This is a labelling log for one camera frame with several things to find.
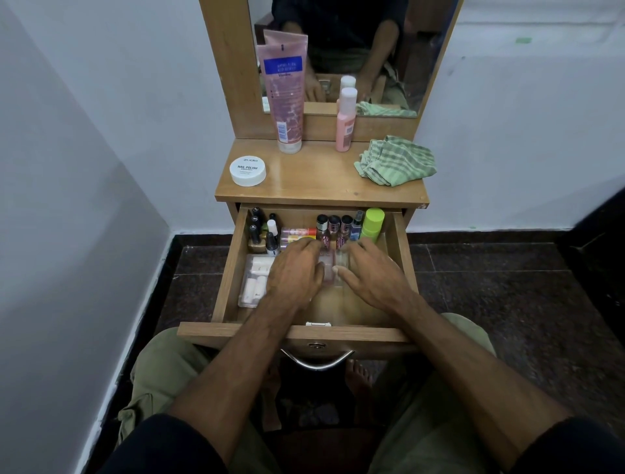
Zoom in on person's left hand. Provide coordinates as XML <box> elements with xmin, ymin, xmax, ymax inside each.
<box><xmin>266</xmin><ymin>238</ymin><xmax>326</xmax><ymax>311</ymax></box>

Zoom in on person's right hand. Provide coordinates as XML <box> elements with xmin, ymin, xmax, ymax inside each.
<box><xmin>331</xmin><ymin>238</ymin><xmax>416</xmax><ymax>316</ymax></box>

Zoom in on wooden drawer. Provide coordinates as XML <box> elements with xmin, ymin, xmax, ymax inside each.
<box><xmin>176</xmin><ymin>204</ymin><xmax>426</xmax><ymax>360</ymax></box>

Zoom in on pink perfume bottle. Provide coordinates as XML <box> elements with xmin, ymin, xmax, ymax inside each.
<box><xmin>320</xmin><ymin>251</ymin><xmax>338</xmax><ymax>289</ymax></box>

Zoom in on slim clear perfume bottle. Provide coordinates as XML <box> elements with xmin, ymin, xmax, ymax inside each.
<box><xmin>334</xmin><ymin>251</ymin><xmax>352</xmax><ymax>289</ymax></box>

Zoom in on clear plastic compartment box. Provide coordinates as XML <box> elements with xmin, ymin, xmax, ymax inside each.
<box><xmin>238</xmin><ymin>253</ymin><xmax>277</xmax><ymax>309</ymax></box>

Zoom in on beige polish bottle black cap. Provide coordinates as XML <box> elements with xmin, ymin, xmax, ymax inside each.
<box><xmin>246</xmin><ymin>224</ymin><xmax>268</xmax><ymax>254</ymax></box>

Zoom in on lime green bottle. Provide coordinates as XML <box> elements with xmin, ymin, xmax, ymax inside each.
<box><xmin>359</xmin><ymin>207</ymin><xmax>385</xmax><ymax>244</ymax></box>

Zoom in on white nail polish remover jar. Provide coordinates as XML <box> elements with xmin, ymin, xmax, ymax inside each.
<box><xmin>229</xmin><ymin>155</ymin><xmax>268</xmax><ymax>188</ymax></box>

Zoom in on green striped cloth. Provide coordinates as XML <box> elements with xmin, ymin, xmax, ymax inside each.
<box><xmin>354</xmin><ymin>135</ymin><xmax>438</xmax><ymax>188</ymax></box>

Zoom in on pink spray bottle white cap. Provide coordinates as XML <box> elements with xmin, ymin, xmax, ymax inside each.
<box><xmin>335</xmin><ymin>87</ymin><xmax>358</xmax><ymax>153</ymax></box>

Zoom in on pink cosmetic lotion tube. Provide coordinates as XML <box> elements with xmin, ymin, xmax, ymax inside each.
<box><xmin>256</xmin><ymin>29</ymin><xmax>309</xmax><ymax>155</ymax></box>

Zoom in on person's left forearm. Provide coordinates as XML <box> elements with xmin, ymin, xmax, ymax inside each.
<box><xmin>165</xmin><ymin>298</ymin><xmax>294</xmax><ymax>465</ymax></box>

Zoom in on person's right forearm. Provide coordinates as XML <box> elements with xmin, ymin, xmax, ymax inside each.
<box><xmin>400</xmin><ymin>295</ymin><xmax>572</xmax><ymax>472</ymax></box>

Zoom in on person's left foot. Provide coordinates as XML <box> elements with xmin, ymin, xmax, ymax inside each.
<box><xmin>261</xmin><ymin>363</ymin><xmax>283</xmax><ymax>433</ymax></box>

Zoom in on person's olive green trousers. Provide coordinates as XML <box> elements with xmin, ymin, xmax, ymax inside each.
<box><xmin>116</xmin><ymin>312</ymin><xmax>504</xmax><ymax>474</ymax></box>

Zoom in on person's black left sleeve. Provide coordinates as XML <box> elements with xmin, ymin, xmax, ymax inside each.
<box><xmin>97</xmin><ymin>413</ymin><xmax>230</xmax><ymax>474</ymax></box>

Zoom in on person's black sleeve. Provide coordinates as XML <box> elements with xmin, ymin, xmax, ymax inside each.
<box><xmin>97</xmin><ymin>413</ymin><xmax>230</xmax><ymax>474</ymax></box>
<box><xmin>510</xmin><ymin>415</ymin><xmax>625</xmax><ymax>474</ymax></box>

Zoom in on person's black right sleeve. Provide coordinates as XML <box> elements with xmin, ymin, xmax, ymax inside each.
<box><xmin>510</xmin><ymin>415</ymin><xmax>625</xmax><ymax>474</ymax></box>

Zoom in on wooden dressing table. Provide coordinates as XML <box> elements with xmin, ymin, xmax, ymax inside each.
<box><xmin>199</xmin><ymin>0</ymin><xmax>465</xmax><ymax>225</ymax></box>

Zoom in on dark red stool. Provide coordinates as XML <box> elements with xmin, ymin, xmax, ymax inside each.
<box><xmin>268</xmin><ymin>428</ymin><xmax>387</xmax><ymax>474</ymax></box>

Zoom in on dressing table mirror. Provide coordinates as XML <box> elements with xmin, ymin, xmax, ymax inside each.
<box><xmin>247</xmin><ymin>0</ymin><xmax>460</xmax><ymax>118</ymax></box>

